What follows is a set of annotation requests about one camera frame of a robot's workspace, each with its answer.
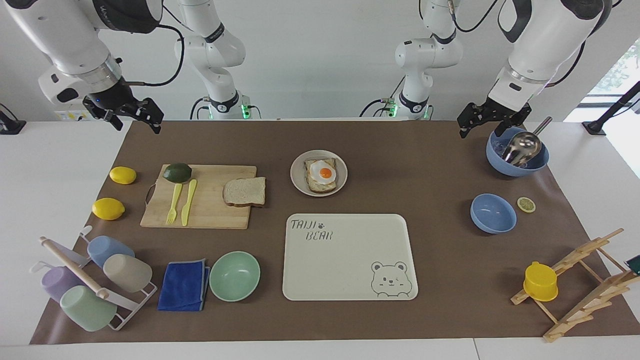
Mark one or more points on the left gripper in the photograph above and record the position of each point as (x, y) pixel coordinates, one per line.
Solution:
(500, 107)

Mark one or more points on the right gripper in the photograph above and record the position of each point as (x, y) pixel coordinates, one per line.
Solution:
(114, 96)

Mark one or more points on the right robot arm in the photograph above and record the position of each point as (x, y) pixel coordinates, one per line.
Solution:
(60, 40)

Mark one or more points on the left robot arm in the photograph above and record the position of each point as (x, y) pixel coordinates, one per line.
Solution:
(540, 40)

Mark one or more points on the beige round plate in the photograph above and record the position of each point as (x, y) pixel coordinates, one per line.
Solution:
(299, 180)

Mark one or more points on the silver metal ladle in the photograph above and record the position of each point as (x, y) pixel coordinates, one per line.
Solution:
(522, 147)

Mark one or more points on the large blue bowl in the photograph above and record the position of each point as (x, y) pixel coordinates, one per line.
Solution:
(520, 170)

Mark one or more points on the yellow lemon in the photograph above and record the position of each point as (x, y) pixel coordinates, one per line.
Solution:
(108, 209)
(123, 175)

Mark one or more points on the dark green avocado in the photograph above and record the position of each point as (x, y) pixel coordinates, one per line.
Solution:
(177, 172)

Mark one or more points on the lime slice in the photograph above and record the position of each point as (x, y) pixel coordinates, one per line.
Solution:
(526, 204)

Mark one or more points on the small blue bowl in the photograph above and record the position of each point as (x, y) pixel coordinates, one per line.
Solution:
(492, 214)

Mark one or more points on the yellow-green plastic fork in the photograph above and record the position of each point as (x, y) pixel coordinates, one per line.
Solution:
(174, 202)

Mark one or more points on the yellow-green plastic knife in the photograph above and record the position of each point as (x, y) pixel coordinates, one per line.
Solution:
(188, 202)

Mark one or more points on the black stand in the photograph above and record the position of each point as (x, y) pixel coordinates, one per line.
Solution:
(612, 107)
(9, 125)

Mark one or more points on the wooden cutting board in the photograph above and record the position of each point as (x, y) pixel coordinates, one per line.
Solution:
(215, 215)

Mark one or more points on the blue cup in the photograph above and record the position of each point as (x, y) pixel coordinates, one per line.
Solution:
(110, 249)

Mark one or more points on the bread slice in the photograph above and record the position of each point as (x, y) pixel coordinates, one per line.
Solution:
(245, 192)

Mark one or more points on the beige cup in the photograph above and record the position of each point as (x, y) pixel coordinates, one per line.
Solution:
(129, 273)

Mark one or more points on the yellow cup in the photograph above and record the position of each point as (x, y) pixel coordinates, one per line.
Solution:
(541, 282)

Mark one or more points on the fried egg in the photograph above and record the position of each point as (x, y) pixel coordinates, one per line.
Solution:
(325, 173)

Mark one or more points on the blue folded cloth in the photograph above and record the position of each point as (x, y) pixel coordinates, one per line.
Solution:
(182, 286)

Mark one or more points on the toast slice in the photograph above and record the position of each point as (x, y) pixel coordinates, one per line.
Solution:
(320, 186)

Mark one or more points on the purple cup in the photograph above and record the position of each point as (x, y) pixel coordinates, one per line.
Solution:
(57, 282)

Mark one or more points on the green bowl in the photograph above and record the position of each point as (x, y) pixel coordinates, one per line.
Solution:
(235, 276)

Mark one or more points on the green cup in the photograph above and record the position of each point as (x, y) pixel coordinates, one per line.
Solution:
(87, 310)

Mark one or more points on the cream tray with bear print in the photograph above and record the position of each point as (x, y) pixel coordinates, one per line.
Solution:
(345, 260)

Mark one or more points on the dark green object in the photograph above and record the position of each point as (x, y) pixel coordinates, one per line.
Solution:
(634, 265)

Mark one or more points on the wooden dish rack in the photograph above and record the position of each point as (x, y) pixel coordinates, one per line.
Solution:
(590, 300)

